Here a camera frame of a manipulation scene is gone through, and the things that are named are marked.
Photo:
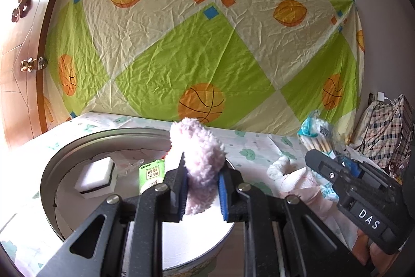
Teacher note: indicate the green tissue pack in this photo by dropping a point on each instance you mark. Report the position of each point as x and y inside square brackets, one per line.
[151, 174]

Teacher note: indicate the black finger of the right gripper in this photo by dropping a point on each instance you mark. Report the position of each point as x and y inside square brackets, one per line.
[330, 169]

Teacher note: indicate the white black sponge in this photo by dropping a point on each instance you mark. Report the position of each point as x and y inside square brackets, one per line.
[97, 179]

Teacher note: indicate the white rolled cloth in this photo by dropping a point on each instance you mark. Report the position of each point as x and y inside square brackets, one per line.
[279, 168]

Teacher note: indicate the green basketball bedsheet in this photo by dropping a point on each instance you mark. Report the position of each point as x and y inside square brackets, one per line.
[249, 65]

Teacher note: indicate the cloud print bedsheet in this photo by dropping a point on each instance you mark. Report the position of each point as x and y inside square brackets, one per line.
[30, 241]

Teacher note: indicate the pink white cloth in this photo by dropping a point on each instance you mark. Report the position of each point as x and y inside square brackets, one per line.
[302, 183]

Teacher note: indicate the pink fluffy sock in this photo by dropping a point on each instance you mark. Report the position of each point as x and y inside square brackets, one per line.
[204, 157]

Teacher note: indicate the plaid bag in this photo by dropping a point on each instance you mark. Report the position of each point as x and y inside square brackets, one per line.
[384, 133]

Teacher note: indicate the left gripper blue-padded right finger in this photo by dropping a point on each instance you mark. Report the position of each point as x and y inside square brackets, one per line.
[231, 204]

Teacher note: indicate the round metal tin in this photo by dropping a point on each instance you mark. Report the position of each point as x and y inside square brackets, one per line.
[188, 246]

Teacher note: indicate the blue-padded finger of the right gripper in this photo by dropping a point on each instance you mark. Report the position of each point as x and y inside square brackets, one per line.
[353, 166]

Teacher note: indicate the right hand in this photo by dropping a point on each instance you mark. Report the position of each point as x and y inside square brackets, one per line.
[364, 251]

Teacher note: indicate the cotton swab pack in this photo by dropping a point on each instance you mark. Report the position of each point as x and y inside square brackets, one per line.
[316, 133]

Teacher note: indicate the wooden door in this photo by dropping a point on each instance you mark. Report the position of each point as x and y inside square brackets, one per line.
[22, 95]

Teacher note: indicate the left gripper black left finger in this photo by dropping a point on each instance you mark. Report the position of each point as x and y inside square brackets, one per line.
[174, 206]

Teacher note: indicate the white wall charger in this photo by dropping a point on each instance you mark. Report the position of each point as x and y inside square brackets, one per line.
[380, 96]

